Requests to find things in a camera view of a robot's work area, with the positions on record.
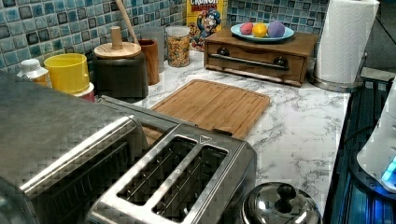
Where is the yellow plastic cup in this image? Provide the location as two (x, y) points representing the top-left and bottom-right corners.
(44, 53), (90, 93)

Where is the pink ball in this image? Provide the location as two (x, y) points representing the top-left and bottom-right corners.
(240, 22), (253, 35)

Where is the brown wooden utensil cup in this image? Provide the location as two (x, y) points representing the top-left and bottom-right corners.
(139, 39), (160, 85)

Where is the wooden cutting board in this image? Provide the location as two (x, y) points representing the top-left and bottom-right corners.
(151, 79), (270, 140)

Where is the yellow ball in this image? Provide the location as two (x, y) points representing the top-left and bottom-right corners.
(252, 22), (267, 38)

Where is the white paper towel roll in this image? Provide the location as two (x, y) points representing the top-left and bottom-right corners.
(316, 0), (380, 84)

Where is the silver two-slot toaster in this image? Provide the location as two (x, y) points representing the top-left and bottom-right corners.
(84, 124), (257, 224)

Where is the black canister with wooden lid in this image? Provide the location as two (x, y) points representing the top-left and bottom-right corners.
(92, 26), (149, 99)

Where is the white capped bottle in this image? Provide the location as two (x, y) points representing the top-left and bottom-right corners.
(18, 59), (52, 88)

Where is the cereal box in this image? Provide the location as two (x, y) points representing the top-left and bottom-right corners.
(187, 0), (228, 51)

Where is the silver toaster oven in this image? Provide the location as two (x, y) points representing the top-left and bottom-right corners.
(0, 73), (148, 224)

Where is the purple ball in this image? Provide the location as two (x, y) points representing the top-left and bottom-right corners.
(268, 21), (285, 38)

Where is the wooden drawer box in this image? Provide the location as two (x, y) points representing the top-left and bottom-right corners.
(204, 28), (318, 87)

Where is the light blue plate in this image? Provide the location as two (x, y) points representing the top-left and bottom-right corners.
(231, 23), (294, 42)

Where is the wooden spoon handle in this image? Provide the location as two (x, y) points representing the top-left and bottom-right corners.
(115, 0), (139, 45)

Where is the steel paper towel holder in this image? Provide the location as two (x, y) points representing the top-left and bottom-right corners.
(307, 52), (368, 93)

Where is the glass cereal jar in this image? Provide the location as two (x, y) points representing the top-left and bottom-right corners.
(165, 26), (190, 67)

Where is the red white container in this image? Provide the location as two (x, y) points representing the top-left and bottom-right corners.
(75, 83), (94, 102)

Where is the steel pot lid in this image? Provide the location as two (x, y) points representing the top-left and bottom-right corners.
(240, 182), (323, 224)

